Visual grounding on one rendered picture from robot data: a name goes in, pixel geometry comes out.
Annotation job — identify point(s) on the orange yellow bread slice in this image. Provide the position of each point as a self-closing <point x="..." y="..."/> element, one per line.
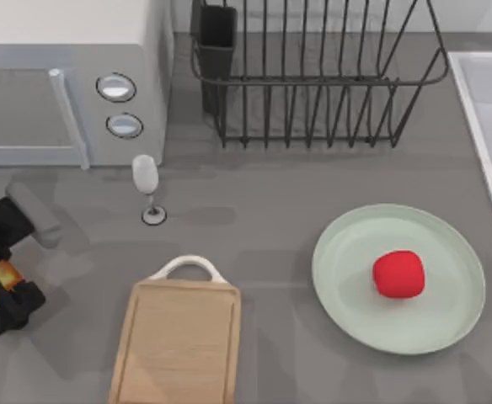
<point x="8" y="274"/>

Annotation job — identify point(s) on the pale grey rounded box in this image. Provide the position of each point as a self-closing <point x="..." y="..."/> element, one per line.
<point x="39" y="219"/>

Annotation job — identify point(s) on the grey microwave door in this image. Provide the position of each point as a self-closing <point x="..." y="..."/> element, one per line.
<point x="14" y="109"/>

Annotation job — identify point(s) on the wooden cutting board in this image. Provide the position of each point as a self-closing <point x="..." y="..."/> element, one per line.
<point x="178" y="336"/>

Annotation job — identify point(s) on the clear wine glass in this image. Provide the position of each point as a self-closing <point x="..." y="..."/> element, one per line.
<point x="145" y="174"/>

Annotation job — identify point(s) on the small round microwave knob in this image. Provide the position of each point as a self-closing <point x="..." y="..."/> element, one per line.
<point x="124" y="125"/>

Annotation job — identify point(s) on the large round microwave knob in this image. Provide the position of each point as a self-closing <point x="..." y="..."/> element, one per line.
<point x="116" y="87"/>

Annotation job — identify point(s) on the pale microwave oven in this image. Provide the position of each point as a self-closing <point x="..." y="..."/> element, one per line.
<point x="153" y="63"/>

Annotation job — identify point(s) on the dark cutlery holder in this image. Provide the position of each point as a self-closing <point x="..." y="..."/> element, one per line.
<point x="215" y="42"/>

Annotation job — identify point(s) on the pale green plate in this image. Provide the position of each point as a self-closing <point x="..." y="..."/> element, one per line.
<point x="347" y="294"/>

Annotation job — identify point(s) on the red apple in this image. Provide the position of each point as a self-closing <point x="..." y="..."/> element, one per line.
<point x="399" y="274"/>

